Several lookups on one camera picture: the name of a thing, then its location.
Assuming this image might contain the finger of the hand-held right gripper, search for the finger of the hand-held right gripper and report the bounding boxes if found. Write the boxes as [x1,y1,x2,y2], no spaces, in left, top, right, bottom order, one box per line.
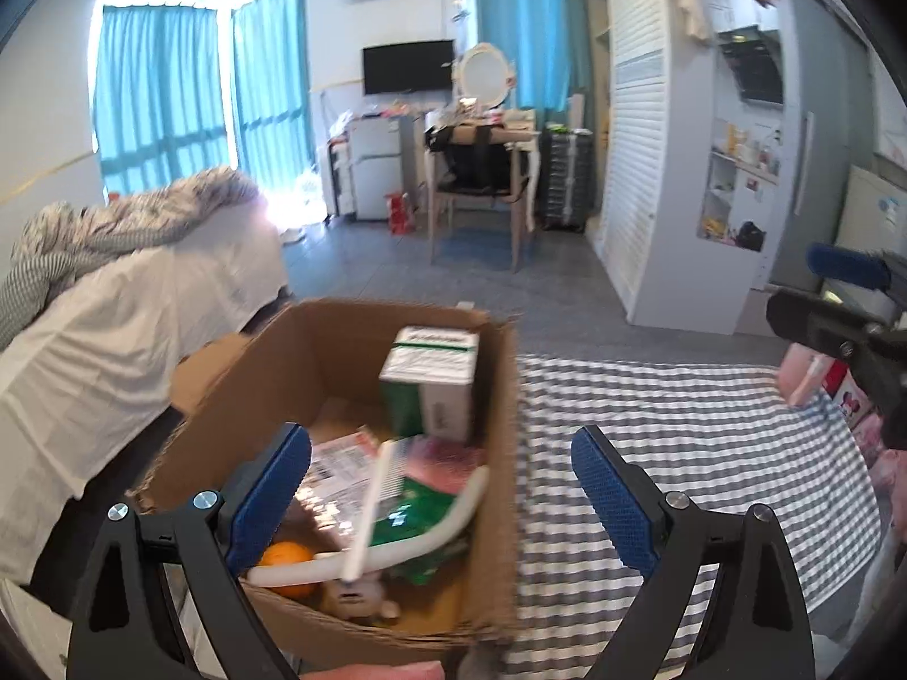
[808,242,907,291]
[765,287,888,360]

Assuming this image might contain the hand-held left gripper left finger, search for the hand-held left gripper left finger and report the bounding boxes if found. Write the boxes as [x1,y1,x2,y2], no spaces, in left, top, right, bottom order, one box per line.
[67,423,313,680]

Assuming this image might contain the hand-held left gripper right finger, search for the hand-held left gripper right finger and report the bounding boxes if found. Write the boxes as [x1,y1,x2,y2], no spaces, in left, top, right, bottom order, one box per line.
[570,425,816,680]

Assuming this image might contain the green packet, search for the green packet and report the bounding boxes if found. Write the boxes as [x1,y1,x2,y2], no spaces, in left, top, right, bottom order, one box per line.
[368,478,473,586]

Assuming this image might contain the brown cardboard box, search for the brown cardboard box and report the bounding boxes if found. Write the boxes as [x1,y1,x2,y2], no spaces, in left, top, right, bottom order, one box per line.
[128,297,523,670]

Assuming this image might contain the white foam tube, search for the white foam tube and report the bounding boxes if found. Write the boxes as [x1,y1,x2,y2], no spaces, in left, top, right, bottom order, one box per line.
[248,466,491,589]

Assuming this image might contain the red cartoon box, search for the red cartoon box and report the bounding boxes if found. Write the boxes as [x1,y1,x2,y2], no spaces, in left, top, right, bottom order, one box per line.
[822,361,877,435]

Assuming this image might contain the white appliance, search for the white appliance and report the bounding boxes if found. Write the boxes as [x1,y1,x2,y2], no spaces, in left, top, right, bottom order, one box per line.
[836,164,907,313]

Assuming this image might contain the orange fruit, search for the orange fruit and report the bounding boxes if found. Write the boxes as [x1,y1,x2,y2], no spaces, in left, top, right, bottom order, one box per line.
[258,542,317,597]

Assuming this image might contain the white red paper packet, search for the white red paper packet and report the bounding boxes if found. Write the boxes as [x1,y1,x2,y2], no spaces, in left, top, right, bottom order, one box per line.
[304,427,384,532]

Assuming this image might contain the white plastic comb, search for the white plastic comb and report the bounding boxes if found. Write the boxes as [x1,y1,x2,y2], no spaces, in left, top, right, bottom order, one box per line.
[340,439,402,582]

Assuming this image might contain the grey white checked mat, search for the grey white checked mat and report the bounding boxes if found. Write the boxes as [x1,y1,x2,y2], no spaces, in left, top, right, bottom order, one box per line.
[506,354,891,667]

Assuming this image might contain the grey door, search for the grey door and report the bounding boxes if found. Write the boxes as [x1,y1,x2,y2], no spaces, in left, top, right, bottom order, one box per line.
[769,0,874,291]

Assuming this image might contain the pink packet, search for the pink packet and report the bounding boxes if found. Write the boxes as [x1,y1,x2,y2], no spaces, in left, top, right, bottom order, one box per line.
[407,435,490,494]

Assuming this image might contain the green white carton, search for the green white carton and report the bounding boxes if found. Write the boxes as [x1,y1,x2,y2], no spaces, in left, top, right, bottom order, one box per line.
[378,326,481,444]

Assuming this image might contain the black range hood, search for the black range hood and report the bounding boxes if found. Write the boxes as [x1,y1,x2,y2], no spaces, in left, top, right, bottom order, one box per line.
[717,27,785,104]

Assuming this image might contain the bed with white sheet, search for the bed with white sheet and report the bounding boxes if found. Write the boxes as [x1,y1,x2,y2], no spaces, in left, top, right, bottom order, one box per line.
[0,209,293,585]

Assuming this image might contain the white shuttered wardrobe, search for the white shuttered wardrobe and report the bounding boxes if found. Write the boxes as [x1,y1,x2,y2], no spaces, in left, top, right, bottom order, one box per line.
[599,0,711,334]

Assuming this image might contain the black drawer cabinet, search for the black drawer cabinet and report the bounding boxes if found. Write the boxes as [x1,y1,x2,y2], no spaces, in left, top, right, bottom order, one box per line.
[540,127,595,233]

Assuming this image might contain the beige hanging cloth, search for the beige hanging cloth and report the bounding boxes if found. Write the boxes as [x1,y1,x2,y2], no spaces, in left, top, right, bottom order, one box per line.
[666,0,713,41]

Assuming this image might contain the red stool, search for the red stool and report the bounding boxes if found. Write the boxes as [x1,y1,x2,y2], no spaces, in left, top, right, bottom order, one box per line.
[384,191,418,235]

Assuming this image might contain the grey fuzzy blanket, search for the grey fuzzy blanket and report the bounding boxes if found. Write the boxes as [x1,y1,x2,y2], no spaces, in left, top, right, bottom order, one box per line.
[14,166,260,265]

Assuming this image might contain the wooden chair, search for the wooden chair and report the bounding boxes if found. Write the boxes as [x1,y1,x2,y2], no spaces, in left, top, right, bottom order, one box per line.
[429,131,537,274]

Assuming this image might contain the grey striped quilt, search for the grey striped quilt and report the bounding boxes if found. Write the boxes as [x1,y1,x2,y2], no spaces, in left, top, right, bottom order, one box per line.
[0,248,93,352]

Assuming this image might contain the white mini fridge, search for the white mini fridge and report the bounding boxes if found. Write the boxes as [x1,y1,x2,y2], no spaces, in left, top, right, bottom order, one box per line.
[349,117,406,220]

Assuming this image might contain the white vanity desk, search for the white vanity desk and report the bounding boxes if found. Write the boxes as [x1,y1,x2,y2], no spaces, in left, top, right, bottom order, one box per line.
[423,108,544,157]

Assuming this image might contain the black bag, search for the black bag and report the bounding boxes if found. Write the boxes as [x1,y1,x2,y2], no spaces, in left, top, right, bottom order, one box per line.
[432,126,515,194]

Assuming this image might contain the tall teal curtain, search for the tall teal curtain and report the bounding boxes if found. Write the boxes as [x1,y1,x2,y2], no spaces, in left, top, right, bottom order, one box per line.
[473,0,592,114]

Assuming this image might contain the white framed oval mirror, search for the white framed oval mirror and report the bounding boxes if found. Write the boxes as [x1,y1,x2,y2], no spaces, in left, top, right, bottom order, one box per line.
[457,44,512,109]

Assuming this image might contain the narrow teal curtain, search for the narrow teal curtain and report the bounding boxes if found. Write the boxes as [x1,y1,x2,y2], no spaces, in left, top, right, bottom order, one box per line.
[232,0,313,189]

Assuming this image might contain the wide teal curtain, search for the wide teal curtain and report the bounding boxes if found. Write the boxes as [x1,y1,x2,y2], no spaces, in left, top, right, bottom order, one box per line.
[92,6,231,197]

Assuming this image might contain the white wall shelf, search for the white wall shelf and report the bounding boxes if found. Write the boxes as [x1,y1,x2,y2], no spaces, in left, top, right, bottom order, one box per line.
[698,117,782,253]

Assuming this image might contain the black wall television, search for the black wall television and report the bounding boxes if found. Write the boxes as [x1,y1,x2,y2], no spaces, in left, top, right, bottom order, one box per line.
[362,40,455,95]

